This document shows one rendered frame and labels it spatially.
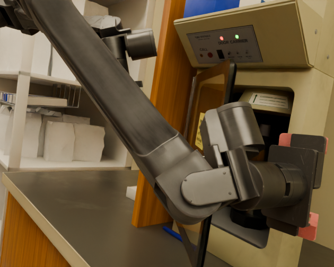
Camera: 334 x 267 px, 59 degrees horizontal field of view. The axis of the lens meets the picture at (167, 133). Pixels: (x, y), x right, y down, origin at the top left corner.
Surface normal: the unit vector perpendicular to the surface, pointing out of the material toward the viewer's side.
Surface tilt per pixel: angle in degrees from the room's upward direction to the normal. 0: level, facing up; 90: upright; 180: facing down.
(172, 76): 90
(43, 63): 95
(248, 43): 135
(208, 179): 62
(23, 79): 90
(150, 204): 90
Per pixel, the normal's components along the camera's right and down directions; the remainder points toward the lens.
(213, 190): 0.08, -0.40
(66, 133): 0.48, 0.13
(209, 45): -0.63, 0.65
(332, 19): 0.65, 0.15
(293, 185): 0.65, -0.14
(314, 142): -0.76, -0.10
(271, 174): 0.58, -0.55
